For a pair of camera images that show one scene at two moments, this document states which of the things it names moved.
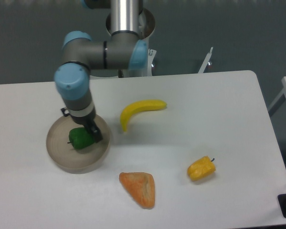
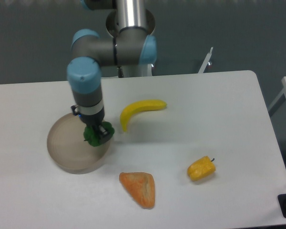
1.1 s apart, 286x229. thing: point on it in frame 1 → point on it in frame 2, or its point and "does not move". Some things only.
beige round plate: [78, 161] does not move
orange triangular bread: [141, 186] does not move
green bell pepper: [80, 138] → [92, 138]
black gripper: [86, 121] → [94, 121]
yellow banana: [130, 109] does not move
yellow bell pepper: [201, 168] does not move
